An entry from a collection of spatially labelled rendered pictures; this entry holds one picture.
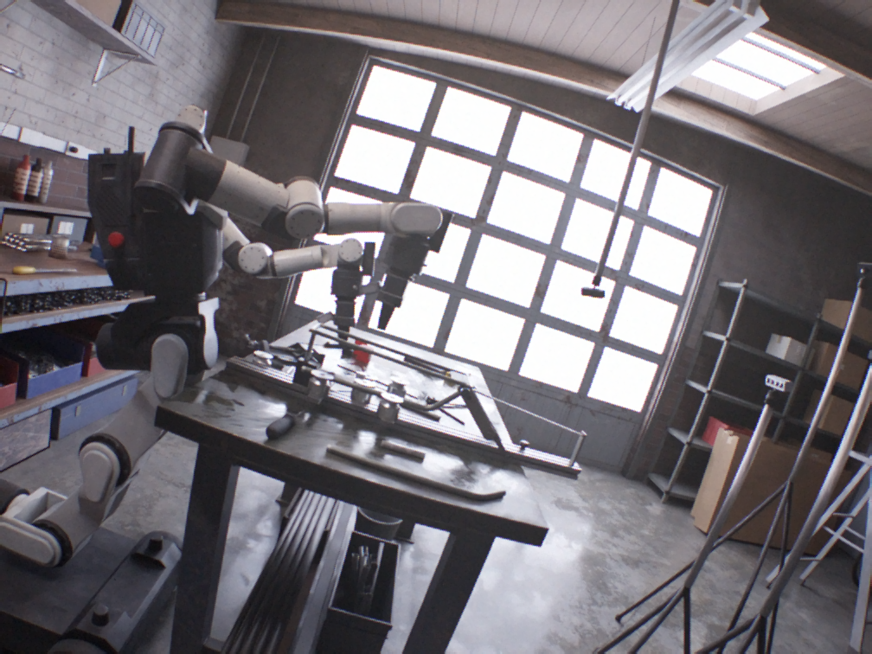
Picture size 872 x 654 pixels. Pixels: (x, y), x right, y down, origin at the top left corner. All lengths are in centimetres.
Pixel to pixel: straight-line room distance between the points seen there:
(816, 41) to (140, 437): 329
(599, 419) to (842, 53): 334
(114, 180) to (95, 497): 74
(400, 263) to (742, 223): 421
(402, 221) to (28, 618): 134
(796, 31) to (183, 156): 281
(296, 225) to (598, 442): 403
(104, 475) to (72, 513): 22
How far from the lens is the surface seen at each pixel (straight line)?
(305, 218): 100
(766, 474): 444
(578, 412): 456
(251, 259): 134
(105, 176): 116
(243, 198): 99
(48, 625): 154
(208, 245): 112
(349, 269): 135
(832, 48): 320
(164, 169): 96
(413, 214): 106
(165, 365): 117
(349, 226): 106
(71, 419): 273
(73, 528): 153
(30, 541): 158
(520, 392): 439
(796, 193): 543
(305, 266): 136
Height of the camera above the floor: 127
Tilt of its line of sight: 7 degrees down
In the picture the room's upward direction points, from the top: 18 degrees clockwise
